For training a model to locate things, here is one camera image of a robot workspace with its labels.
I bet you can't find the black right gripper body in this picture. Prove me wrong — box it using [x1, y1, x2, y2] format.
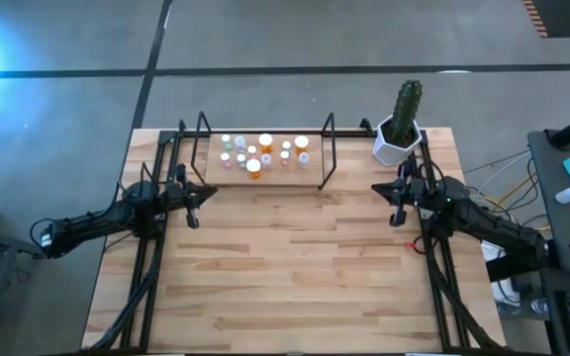
[390, 160, 434, 227]

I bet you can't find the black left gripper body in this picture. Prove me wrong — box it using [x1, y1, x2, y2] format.
[161, 162, 201, 230]

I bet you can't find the white angular plant pot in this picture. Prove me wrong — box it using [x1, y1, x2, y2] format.
[372, 115, 424, 167]

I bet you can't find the tall green cactus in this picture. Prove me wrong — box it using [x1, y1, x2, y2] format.
[388, 79, 424, 144]

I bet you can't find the white power strip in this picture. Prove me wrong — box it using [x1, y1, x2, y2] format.
[481, 240, 520, 306]

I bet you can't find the black mat orange striped edge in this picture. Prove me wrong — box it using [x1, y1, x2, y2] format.
[522, 0, 570, 40]

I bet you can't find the black aluminium rig frame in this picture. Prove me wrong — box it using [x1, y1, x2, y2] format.
[86, 117, 507, 355]

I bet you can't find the black frame wooden board shelf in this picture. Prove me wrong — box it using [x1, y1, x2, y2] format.
[189, 111, 338, 192]

